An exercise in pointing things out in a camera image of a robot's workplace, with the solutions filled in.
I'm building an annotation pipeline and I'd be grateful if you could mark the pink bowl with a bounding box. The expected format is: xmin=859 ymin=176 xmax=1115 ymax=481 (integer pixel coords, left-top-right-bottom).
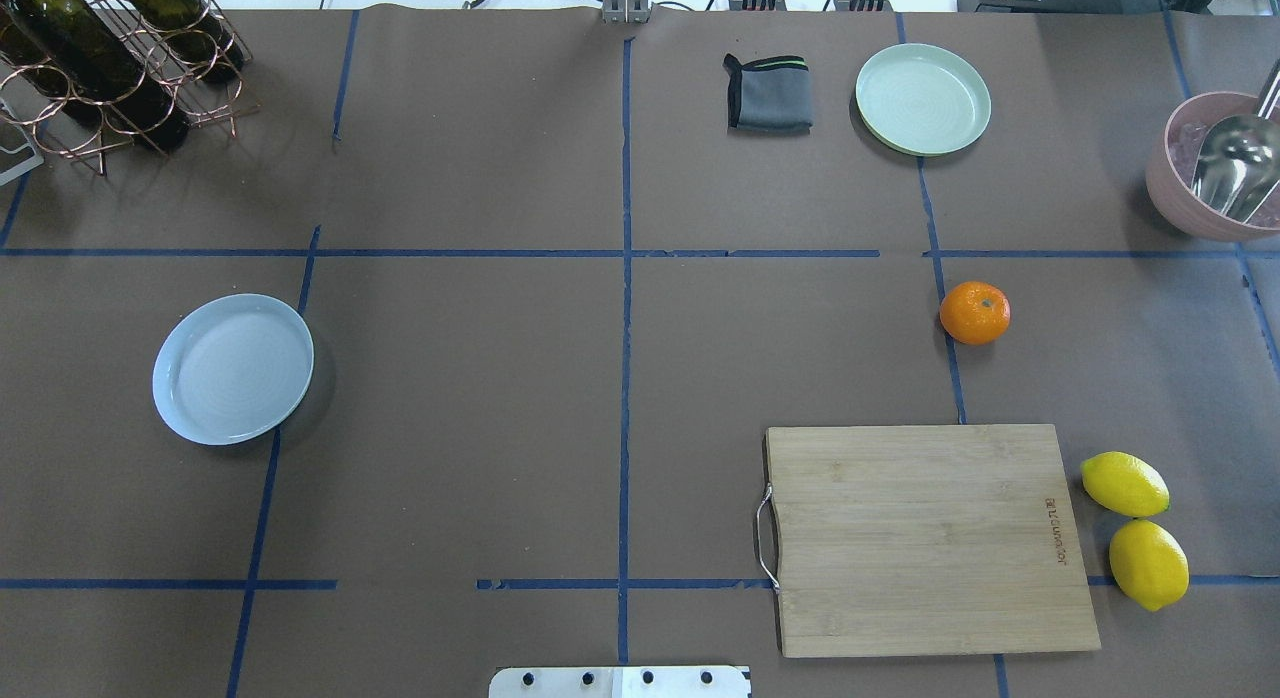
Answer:
xmin=1146 ymin=91 xmax=1277 ymax=243

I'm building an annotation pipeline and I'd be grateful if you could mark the yellow lemon upper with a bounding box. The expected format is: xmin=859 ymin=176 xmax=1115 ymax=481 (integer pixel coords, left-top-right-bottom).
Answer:
xmin=1080 ymin=451 xmax=1171 ymax=519

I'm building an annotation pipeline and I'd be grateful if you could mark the aluminium frame post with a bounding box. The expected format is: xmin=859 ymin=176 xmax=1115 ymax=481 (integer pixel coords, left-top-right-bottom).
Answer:
xmin=602 ymin=0 xmax=652 ymax=24

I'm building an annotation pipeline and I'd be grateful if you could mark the orange fruit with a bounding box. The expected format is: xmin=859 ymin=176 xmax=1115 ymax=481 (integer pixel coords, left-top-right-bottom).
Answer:
xmin=938 ymin=282 xmax=1012 ymax=345

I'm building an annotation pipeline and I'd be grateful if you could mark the grey folded cloth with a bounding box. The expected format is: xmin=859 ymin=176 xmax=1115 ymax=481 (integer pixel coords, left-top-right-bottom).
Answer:
xmin=723 ymin=54 xmax=814 ymax=136

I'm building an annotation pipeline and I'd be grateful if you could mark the dark green wine bottle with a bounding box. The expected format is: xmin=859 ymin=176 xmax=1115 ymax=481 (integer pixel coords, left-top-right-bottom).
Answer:
xmin=3 ymin=0 xmax=189 ymax=154

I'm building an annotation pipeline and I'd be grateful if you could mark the wooden cutting board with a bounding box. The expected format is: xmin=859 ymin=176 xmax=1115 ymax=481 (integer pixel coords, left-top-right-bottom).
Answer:
xmin=764 ymin=424 xmax=1101 ymax=660

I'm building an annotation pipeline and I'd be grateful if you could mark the yellow lemon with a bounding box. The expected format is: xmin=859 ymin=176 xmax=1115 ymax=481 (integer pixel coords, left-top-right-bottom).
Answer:
xmin=1107 ymin=519 xmax=1190 ymax=612
xmin=1080 ymin=451 xmax=1171 ymax=519

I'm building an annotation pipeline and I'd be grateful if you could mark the yellow lemon lower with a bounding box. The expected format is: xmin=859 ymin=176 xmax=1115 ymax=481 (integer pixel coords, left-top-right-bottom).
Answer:
xmin=1107 ymin=519 xmax=1190 ymax=612

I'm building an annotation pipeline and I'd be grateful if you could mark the light blue plate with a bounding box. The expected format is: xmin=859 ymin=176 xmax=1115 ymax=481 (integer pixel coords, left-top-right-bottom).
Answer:
xmin=151 ymin=293 xmax=315 ymax=446

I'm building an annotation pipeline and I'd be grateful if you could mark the metal scoop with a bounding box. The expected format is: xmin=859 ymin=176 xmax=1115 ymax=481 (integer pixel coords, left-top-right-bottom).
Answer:
xmin=1190 ymin=63 xmax=1279 ymax=224

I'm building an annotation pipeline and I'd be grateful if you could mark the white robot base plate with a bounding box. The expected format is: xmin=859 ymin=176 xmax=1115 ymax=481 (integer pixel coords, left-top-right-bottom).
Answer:
xmin=488 ymin=665 xmax=753 ymax=697

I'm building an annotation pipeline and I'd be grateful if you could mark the light green plate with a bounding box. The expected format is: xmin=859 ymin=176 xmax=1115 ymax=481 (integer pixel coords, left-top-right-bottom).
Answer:
xmin=852 ymin=44 xmax=993 ymax=158

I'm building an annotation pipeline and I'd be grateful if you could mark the copper wire bottle rack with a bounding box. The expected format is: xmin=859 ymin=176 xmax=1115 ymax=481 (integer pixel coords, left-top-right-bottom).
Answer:
xmin=3 ymin=0 xmax=262 ymax=175

